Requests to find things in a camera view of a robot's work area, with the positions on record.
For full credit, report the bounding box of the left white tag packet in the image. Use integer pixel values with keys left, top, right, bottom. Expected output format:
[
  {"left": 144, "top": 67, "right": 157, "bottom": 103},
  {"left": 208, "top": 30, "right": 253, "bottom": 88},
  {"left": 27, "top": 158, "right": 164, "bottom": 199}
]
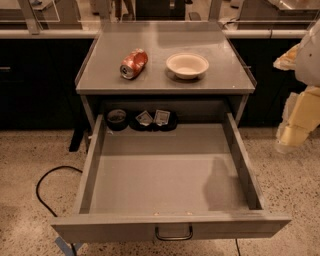
[{"left": 135, "top": 111, "right": 153, "bottom": 126}]

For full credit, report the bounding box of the black round container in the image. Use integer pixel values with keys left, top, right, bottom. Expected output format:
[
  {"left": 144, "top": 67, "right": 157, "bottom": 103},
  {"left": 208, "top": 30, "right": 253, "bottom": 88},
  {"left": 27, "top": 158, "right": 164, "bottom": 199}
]
[{"left": 106, "top": 109, "right": 128, "bottom": 131}]

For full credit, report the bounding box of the blue tape floor marker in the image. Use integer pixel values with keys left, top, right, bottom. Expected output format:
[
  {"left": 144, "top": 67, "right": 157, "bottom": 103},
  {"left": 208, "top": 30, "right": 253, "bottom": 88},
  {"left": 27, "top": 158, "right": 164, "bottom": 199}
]
[{"left": 55, "top": 237, "right": 83, "bottom": 256}]

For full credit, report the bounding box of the right white tag packet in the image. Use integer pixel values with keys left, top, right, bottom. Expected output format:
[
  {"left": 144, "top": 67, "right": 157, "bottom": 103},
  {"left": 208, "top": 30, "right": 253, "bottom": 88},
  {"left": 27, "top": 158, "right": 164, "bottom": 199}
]
[{"left": 154, "top": 110, "right": 170, "bottom": 126}]

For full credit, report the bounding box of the black floor cable left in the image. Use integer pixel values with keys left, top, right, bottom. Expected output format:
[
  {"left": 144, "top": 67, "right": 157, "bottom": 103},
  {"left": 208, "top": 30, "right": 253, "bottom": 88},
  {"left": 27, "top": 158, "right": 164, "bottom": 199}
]
[{"left": 35, "top": 165, "right": 83, "bottom": 218}]

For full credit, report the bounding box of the crushed red soda can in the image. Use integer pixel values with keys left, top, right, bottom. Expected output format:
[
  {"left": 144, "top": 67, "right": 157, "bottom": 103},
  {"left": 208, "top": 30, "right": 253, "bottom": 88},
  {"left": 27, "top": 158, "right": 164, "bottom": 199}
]
[{"left": 120, "top": 48, "right": 148, "bottom": 79}]

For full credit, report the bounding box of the white tag packet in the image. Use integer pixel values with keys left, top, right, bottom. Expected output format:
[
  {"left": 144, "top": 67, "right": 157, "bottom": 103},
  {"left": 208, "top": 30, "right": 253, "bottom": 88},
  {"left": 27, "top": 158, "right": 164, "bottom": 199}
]
[
  {"left": 135, "top": 111, "right": 153, "bottom": 126},
  {"left": 154, "top": 110, "right": 170, "bottom": 126}
]

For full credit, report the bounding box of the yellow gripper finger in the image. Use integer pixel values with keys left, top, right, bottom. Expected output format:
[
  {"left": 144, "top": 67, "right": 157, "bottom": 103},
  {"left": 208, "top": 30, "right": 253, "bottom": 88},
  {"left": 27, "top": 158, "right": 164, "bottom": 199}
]
[
  {"left": 273, "top": 44, "right": 300, "bottom": 71},
  {"left": 275, "top": 86, "right": 320, "bottom": 154}
]

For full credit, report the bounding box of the grey top drawer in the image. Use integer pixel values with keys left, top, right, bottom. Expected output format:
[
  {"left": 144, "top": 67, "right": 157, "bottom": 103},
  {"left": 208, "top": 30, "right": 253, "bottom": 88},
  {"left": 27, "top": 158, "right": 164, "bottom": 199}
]
[{"left": 51, "top": 114, "right": 291, "bottom": 243}]

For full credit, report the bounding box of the white paper bowl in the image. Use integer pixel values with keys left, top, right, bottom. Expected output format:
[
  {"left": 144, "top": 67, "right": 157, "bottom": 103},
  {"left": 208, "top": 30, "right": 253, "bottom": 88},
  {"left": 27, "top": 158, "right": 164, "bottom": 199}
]
[{"left": 166, "top": 53, "right": 209, "bottom": 80}]

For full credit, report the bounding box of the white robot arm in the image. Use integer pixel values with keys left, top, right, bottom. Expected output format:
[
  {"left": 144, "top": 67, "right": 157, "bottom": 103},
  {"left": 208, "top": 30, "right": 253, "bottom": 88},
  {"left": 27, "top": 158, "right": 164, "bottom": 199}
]
[{"left": 273, "top": 20, "right": 320, "bottom": 153}]

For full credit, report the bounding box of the black top drawer handle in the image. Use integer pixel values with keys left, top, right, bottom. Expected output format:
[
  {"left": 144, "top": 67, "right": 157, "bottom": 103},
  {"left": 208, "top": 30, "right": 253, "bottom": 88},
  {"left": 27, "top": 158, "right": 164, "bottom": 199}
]
[{"left": 155, "top": 225, "right": 193, "bottom": 242}]

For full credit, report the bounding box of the grey metal drawer cabinet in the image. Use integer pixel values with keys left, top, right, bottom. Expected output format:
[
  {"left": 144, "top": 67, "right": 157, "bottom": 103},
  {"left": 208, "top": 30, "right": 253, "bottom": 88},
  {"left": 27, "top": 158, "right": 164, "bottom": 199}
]
[{"left": 76, "top": 21, "right": 255, "bottom": 125}]

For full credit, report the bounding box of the black counter with white rail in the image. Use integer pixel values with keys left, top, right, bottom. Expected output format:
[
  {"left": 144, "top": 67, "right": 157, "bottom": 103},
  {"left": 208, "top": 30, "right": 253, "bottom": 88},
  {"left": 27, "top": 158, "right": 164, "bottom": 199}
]
[{"left": 0, "top": 39, "right": 306, "bottom": 129}]

